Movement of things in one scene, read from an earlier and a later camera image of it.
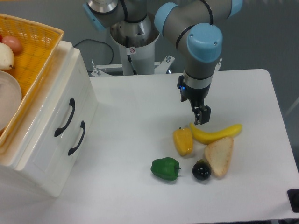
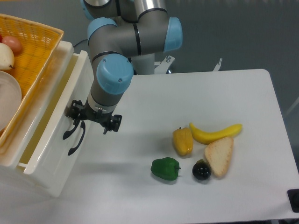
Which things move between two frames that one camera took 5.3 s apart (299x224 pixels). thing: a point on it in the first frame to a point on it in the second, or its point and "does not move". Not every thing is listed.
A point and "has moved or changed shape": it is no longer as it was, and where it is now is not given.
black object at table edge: (293, 196) does not move
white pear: (7, 58) does not move
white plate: (10, 97) does not move
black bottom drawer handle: (82, 125) does not move
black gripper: (196, 96) to (88, 113)
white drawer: (63, 109) has moved or changed shape
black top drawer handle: (58, 131) to (75, 122)
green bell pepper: (167, 168) does not move
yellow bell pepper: (183, 140) does not move
